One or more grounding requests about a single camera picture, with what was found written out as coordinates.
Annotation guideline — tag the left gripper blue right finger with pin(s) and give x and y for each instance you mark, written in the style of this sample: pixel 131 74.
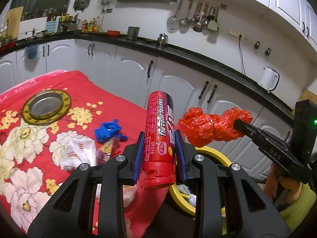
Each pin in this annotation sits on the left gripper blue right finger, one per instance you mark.
pixel 180 156

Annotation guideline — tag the red bowl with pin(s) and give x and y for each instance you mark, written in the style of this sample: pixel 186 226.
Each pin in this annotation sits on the red bowl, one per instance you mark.
pixel 113 34

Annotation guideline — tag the white base cabinets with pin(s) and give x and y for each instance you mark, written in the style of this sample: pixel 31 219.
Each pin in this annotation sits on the white base cabinets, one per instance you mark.
pixel 134 69

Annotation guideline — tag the grey twin canisters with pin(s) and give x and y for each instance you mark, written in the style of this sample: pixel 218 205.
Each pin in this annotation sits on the grey twin canisters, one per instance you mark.
pixel 132 33

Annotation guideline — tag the gold rimmed metal plate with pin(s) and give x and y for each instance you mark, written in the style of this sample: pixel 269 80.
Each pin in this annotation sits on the gold rimmed metal plate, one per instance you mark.
pixel 46 107

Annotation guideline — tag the red plastic bag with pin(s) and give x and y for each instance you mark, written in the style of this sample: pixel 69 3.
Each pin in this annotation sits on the red plastic bag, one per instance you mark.
pixel 202 129

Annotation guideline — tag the red cylindrical snack can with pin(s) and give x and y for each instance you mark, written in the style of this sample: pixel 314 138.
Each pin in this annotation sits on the red cylindrical snack can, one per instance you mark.
pixel 159 143

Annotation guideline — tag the white electric kettle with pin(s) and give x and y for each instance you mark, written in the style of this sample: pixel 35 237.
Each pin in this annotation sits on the white electric kettle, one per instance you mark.
pixel 269 79

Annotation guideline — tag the blue hanging cloth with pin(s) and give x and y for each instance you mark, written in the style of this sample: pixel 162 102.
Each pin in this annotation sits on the blue hanging cloth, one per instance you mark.
pixel 31 52

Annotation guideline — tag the hanging pot lid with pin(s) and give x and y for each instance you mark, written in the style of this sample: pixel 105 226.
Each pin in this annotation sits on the hanging pot lid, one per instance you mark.
pixel 81 5

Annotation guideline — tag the blue glove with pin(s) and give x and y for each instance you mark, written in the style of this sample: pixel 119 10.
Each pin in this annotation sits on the blue glove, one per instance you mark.
pixel 108 130

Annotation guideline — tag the white plastic bag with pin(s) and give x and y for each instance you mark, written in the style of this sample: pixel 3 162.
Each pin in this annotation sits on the white plastic bag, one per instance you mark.
pixel 79 150

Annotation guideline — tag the red floral table blanket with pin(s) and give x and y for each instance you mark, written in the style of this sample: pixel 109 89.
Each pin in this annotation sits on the red floral table blanket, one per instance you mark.
pixel 32 156

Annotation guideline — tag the orange purple snack packet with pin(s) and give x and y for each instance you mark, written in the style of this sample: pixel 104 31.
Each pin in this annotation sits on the orange purple snack packet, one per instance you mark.
pixel 104 153

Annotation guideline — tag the right hand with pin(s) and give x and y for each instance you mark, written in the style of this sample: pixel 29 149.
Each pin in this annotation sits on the right hand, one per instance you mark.
pixel 293 186

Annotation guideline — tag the hanging utensil rack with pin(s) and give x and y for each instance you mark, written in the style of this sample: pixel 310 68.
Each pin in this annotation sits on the hanging utensil rack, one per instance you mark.
pixel 200 15

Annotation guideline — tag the steel kettle pot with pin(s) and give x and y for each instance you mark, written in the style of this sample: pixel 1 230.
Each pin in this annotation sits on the steel kettle pot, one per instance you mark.
pixel 162 39

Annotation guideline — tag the wooden cutting board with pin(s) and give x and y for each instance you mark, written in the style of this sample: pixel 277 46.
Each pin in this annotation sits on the wooden cutting board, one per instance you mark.
pixel 12 22

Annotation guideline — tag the wall power socket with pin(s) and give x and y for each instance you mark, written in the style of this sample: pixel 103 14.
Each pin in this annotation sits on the wall power socket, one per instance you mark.
pixel 236 34

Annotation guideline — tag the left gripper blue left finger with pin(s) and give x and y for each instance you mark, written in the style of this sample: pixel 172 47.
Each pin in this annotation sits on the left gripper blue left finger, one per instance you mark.
pixel 138 157

